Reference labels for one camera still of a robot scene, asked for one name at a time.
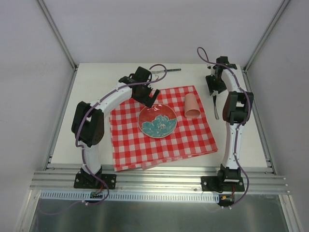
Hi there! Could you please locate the aluminium front rail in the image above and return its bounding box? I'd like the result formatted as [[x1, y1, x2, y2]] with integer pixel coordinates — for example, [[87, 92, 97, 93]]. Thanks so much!
[[30, 164, 291, 195]]

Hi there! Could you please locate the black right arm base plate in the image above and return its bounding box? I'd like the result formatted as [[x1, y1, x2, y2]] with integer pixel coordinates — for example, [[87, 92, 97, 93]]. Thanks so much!
[[200, 176, 245, 193]]

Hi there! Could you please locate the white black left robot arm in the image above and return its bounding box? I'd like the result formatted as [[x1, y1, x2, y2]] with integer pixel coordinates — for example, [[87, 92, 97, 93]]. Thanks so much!
[[71, 65, 167, 188]]

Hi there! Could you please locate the white slotted cable duct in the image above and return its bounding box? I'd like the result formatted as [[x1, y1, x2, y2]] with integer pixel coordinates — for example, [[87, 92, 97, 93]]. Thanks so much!
[[40, 190, 219, 203]]

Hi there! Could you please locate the fork with green handle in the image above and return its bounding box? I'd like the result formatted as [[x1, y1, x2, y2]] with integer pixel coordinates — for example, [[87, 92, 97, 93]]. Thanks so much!
[[151, 68, 182, 74]]

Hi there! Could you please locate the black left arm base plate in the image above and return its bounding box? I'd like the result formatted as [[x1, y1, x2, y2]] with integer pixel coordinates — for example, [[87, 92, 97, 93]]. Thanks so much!
[[73, 173, 117, 189]]

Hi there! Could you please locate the red teal ceramic plate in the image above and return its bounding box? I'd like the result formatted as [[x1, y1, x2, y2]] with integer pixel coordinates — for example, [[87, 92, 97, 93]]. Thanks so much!
[[138, 103, 177, 139]]

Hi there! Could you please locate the aluminium frame post right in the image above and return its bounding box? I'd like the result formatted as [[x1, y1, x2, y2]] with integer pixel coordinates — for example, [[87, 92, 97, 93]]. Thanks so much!
[[243, 0, 291, 73]]

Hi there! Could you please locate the aluminium frame post left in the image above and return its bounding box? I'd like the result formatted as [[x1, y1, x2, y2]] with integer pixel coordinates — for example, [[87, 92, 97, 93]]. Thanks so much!
[[36, 0, 78, 72]]

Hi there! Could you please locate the aluminium frame post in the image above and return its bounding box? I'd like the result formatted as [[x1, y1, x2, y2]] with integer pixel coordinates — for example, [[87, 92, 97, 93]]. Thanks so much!
[[36, 0, 78, 72], [243, 0, 291, 73]]

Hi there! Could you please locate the salmon pink plastic cup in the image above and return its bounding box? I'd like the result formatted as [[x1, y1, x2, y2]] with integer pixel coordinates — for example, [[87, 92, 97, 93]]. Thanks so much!
[[184, 93, 200, 119]]

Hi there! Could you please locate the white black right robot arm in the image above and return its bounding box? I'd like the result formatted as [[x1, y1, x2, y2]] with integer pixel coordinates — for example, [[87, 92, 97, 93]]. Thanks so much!
[[205, 56, 254, 191]]

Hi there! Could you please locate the silver table knife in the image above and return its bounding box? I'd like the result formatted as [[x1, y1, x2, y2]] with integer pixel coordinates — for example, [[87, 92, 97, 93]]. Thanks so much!
[[212, 95, 219, 120]]

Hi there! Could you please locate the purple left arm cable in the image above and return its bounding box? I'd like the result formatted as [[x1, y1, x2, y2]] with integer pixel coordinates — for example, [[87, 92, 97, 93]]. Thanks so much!
[[38, 64, 169, 216]]

